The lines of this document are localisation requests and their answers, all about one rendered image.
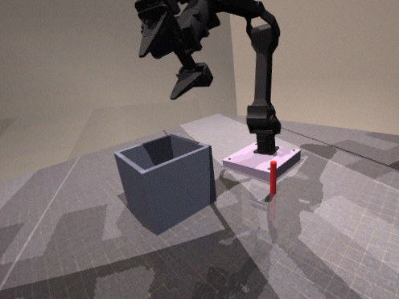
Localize red peg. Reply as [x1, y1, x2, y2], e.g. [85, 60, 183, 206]
[270, 161, 277, 194]

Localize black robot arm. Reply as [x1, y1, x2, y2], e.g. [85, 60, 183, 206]
[150, 0, 282, 155]

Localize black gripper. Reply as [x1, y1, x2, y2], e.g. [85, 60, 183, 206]
[134, 0, 213, 100]

